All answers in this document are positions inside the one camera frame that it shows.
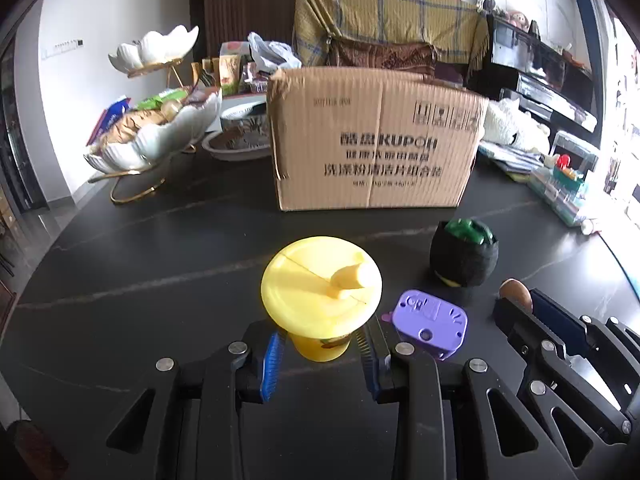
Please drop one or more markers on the yellow plaid blanket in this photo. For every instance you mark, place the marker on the yellow plaid blanket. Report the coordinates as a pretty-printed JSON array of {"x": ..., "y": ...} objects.
[{"x": 458, "y": 32}]

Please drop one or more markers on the patterned ceramic bowl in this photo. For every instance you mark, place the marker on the patterned ceramic bowl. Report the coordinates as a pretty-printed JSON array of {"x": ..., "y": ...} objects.
[{"x": 243, "y": 133}]

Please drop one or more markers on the stack of papers and books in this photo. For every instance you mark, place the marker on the stack of papers and books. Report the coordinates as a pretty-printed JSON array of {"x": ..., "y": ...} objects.
[{"x": 515, "y": 164}]

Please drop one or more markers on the clear bead organizer box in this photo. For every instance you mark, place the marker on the clear bead organizer box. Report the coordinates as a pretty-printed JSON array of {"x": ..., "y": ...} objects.
[{"x": 567, "y": 199}]

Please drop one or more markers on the cardboard box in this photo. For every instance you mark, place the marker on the cardboard box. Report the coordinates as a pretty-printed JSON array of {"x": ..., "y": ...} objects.
[{"x": 360, "y": 138}]

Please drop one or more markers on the brown patterned cloth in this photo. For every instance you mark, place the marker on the brown patterned cloth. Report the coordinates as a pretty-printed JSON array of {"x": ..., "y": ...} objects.
[{"x": 418, "y": 58}]

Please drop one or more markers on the purple plastic toy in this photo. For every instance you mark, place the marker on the purple plastic toy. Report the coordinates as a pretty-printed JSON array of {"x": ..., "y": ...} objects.
[{"x": 437, "y": 324}]

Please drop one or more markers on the colourful toy on box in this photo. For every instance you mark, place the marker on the colourful toy on box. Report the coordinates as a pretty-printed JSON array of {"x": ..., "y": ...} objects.
[{"x": 560, "y": 164}]

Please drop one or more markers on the white plastic bag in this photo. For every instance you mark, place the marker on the white plastic bag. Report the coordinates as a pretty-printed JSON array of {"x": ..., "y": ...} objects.
[{"x": 270, "y": 56}]

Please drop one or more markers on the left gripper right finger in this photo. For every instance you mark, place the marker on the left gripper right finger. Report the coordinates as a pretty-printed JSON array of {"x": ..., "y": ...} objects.
[{"x": 454, "y": 421}]

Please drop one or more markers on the white plush sheep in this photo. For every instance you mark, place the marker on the white plush sheep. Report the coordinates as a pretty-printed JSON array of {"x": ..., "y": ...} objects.
[{"x": 505, "y": 124}]

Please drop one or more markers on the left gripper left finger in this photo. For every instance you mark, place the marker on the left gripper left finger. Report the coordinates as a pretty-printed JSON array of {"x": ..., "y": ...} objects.
[{"x": 183, "y": 421}]

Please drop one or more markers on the white lotus fruit bowl stand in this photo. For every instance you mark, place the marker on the white lotus fruit bowl stand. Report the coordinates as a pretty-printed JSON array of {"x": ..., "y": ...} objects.
[{"x": 132, "y": 139}]

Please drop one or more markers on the yellow plastic cup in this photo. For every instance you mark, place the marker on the yellow plastic cup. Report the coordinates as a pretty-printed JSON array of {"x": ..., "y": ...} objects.
[{"x": 320, "y": 290}]

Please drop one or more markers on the black upright piano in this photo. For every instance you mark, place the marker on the black upright piano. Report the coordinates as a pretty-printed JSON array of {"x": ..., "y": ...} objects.
[{"x": 556, "y": 92}]

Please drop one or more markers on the black wrapped green ball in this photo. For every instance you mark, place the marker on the black wrapped green ball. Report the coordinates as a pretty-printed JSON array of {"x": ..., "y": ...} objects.
[{"x": 464, "y": 252}]

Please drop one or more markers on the small brown toy football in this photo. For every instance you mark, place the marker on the small brown toy football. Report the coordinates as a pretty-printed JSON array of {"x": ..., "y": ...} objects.
[{"x": 516, "y": 292}]

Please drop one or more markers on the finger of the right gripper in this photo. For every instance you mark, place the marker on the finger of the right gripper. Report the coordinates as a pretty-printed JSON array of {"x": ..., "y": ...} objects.
[
  {"x": 524, "y": 332},
  {"x": 575, "y": 334}
]

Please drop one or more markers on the kraft snack bags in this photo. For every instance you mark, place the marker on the kraft snack bags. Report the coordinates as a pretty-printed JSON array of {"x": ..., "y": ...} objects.
[{"x": 228, "y": 73}]

